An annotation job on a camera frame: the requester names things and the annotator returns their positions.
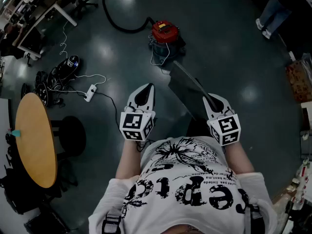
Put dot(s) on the person's black trousers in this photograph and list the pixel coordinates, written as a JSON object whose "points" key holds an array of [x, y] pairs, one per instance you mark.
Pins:
{"points": [[197, 129]]}

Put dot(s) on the black open carrying case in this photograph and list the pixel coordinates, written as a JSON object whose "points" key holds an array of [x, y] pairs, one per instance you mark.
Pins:
{"points": [[41, 94], [52, 78]]}

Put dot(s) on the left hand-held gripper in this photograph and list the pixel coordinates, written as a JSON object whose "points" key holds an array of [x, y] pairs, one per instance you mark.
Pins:
{"points": [[132, 121]]}

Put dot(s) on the patterned cardboard box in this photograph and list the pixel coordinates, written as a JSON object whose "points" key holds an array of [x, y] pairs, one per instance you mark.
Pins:
{"points": [[298, 82]]}

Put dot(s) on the small teal object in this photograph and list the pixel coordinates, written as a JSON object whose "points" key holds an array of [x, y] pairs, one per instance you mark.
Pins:
{"points": [[16, 133]]}

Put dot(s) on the round wooden table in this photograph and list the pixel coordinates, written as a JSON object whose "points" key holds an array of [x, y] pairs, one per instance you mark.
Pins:
{"points": [[34, 140]]}

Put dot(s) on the red-lidded vacuum cleaner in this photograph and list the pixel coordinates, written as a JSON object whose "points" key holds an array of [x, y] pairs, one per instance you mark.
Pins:
{"points": [[164, 32]]}

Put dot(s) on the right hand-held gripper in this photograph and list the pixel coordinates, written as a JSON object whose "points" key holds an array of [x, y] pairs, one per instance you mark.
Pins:
{"points": [[228, 127]]}

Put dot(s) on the white-legged office desk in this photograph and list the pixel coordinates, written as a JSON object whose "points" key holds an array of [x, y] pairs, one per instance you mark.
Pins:
{"points": [[65, 16]]}

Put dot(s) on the grey cloth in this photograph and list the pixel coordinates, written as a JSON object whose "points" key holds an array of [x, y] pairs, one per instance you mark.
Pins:
{"points": [[181, 82]]}

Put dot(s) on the white power strip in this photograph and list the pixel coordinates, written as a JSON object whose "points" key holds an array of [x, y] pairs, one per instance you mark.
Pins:
{"points": [[90, 93]]}

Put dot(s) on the person's left forearm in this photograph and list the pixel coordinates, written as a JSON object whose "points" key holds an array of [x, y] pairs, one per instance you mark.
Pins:
{"points": [[126, 160]]}

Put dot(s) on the black round stool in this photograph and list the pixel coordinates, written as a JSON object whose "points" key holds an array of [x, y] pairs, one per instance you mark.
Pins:
{"points": [[72, 135]]}

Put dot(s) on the person in white patterned shirt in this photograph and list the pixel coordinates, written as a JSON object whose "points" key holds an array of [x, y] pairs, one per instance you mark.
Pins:
{"points": [[185, 216]]}

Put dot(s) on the black case with lights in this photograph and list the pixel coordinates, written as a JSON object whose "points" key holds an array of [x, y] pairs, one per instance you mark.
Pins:
{"points": [[67, 68]]}

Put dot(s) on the person's right forearm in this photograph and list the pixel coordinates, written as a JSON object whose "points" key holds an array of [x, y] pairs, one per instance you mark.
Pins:
{"points": [[239, 160]]}

